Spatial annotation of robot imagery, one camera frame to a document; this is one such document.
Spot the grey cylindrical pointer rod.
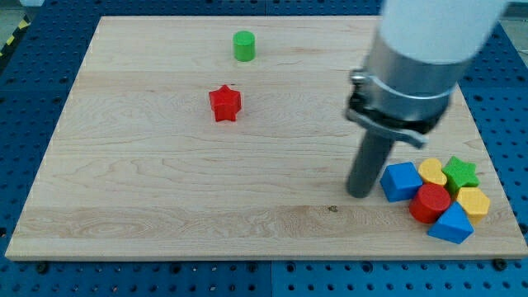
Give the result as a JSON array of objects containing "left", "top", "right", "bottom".
[{"left": 346, "top": 131, "right": 394, "bottom": 198}]

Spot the blue triangle block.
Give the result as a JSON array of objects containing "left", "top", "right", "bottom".
[{"left": 427, "top": 202, "right": 474, "bottom": 244}]

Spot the green cylinder block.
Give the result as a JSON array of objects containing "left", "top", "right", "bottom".
[{"left": 232, "top": 31, "right": 256, "bottom": 62}]

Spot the yellow hexagon block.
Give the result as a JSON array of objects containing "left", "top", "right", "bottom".
[{"left": 455, "top": 187, "right": 491, "bottom": 225}]

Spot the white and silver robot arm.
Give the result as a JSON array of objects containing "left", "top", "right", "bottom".
[{"left": 346, "top": 0, "right": 508, "bottom": 149}]

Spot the light wooden board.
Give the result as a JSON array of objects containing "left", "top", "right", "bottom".
[{"left": 6, "top": 16, "right": 527, "bottom": 262}]

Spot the blue cube block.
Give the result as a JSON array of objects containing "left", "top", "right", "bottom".
[{"left": 379, "top": 162, "right": 423, "bottom": 202}]

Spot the yellow heart block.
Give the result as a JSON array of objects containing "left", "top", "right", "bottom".
[{"left": 418, "top": 158, "right": 447, "bottom": 186}]

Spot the red star block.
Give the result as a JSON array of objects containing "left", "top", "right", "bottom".
[{"left": 209, "top": 85, "right": 242, "bottom": 122}]

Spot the green star block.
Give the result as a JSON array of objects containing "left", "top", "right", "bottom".
[{"left": 441, "top": 156, "right": 480, "bottom": 196}]

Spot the red cylinder block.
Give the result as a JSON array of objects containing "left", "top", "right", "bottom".
[{"left": 408, "top": 183, "right": 451, "bottom": 224}]

